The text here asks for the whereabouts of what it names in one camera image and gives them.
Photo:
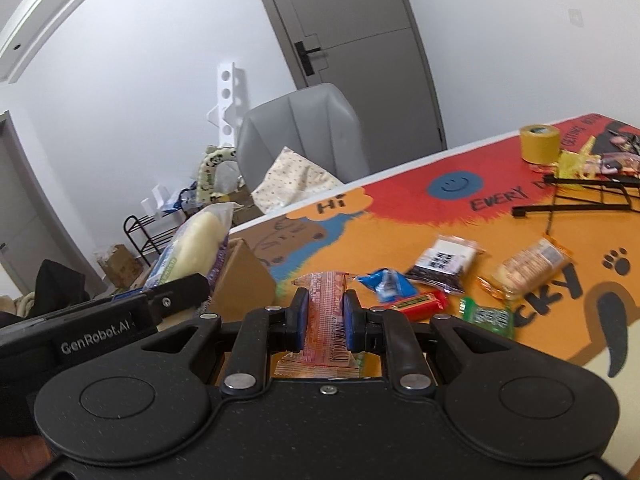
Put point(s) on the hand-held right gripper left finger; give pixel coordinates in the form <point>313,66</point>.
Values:
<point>300,317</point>

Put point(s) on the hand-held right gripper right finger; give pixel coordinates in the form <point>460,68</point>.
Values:
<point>351,320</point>

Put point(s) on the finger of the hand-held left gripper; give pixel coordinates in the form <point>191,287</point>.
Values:
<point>182,295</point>

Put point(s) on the orange patterned snack packet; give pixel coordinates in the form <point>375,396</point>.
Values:
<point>325,310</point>

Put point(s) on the white bread packet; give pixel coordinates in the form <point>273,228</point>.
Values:
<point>195,240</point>

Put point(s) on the brown cardboard box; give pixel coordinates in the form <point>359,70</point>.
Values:
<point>245,275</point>

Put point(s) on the black white rice cake packet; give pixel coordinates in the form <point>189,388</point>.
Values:
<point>445,260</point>

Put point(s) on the person's left hand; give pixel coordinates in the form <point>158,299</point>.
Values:
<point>20,460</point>

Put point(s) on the blue snack packet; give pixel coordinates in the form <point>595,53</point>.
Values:
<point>387,284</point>

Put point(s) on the black clothing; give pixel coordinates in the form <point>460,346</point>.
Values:
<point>52,285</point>

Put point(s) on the red snack bar packet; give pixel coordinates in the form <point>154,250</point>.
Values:
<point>417,305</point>

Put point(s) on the small cardboard carton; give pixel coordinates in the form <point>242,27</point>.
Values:
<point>117,265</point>

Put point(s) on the beige cloth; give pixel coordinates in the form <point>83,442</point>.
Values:
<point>12,305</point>

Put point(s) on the black metal shoe rack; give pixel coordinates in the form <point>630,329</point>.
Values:
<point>129,225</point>

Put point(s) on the blue plastic bag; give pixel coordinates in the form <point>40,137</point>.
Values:
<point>177,202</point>

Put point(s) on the marked cardboard carton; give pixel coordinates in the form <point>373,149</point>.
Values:
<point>245,205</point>

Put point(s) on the dark green snack packet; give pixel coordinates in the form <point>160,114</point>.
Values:
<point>487,316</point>

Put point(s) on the dotted cream cushion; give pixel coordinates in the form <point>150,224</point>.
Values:
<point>295,180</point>

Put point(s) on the grey side door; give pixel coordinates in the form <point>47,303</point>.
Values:
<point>20,200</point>

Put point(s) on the grey upholstered chair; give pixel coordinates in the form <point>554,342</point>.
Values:
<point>300,130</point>

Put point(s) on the beige cracker packet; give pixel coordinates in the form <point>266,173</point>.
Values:
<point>532,265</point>

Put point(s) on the white perforated rack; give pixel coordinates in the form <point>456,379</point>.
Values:
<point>227,95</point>

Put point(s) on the yellow tape roll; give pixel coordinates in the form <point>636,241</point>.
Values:
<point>540,145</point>

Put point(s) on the yellow snack packet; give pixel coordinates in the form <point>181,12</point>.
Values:
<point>575,162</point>

